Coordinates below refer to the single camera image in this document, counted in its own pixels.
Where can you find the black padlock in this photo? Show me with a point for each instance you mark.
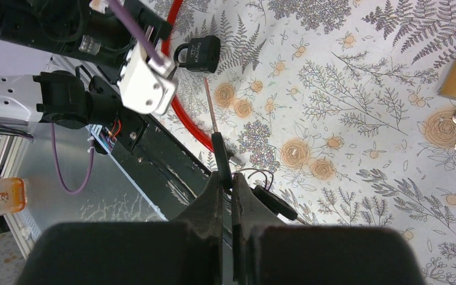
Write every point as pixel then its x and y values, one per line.
pixel 199 55

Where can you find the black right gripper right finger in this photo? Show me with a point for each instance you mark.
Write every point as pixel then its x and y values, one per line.
pixel 268 251

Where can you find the floral table mat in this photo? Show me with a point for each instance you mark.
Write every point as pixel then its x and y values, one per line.
pixel 336 104

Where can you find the aluminium frame rail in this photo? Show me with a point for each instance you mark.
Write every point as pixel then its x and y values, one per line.
pixel 24 100

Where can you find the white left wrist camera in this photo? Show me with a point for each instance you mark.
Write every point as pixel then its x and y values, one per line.
pixel 145 86

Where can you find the red cable lock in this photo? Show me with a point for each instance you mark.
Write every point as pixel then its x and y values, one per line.
pixel 181 113

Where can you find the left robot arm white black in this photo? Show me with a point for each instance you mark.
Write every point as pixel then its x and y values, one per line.
pixel 61 98

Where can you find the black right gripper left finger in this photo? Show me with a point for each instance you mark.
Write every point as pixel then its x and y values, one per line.
pixel 185 250

